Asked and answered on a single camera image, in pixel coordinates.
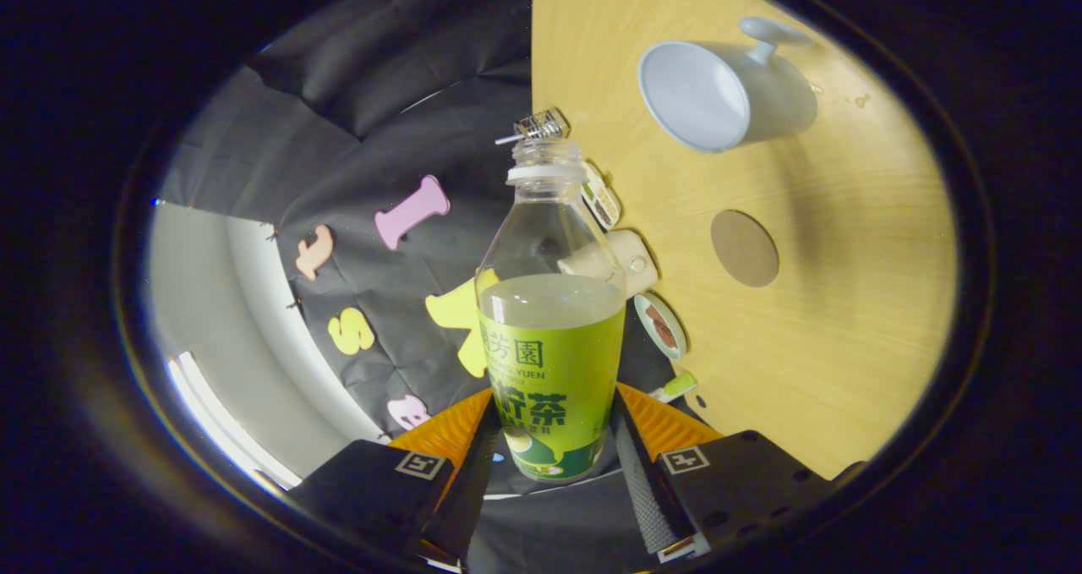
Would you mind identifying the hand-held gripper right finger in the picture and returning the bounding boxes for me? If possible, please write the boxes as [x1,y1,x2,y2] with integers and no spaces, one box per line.
[610,385,846,565]

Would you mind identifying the wooden table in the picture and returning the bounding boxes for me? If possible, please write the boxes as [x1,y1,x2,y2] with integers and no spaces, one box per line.
[531,0,959,480]

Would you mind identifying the white cup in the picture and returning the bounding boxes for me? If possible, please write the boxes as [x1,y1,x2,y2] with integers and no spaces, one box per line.
[637,16,819,154]

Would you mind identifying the white divided dish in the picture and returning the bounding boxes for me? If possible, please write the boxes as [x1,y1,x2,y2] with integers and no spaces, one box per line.
[582,161,622,231]

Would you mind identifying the black backdrop cloth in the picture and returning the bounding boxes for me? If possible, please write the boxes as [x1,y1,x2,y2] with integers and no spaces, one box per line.
[161,0,702,574]

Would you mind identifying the pale green plate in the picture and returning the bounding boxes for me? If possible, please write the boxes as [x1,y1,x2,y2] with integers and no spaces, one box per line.
[633,292,687,362]

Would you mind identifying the small white green bottle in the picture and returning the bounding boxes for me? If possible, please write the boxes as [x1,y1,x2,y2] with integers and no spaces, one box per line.
[649,370,700,404]

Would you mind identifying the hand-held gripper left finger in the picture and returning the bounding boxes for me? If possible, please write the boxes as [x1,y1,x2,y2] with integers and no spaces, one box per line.
[287,388,501,571]

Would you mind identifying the wire mesh holder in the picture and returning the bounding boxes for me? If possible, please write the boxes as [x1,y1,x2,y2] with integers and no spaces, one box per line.
[514,107,570,142]

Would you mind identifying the green label juice bottle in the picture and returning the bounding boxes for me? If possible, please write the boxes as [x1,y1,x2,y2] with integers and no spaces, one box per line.
[474,139,628,484]

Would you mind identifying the white toaster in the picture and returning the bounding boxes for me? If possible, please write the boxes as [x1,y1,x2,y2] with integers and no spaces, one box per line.
[558,229,659,298]

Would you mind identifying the round brown coaster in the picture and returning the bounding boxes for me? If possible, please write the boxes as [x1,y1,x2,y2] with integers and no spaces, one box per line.
[710,210,780,288]

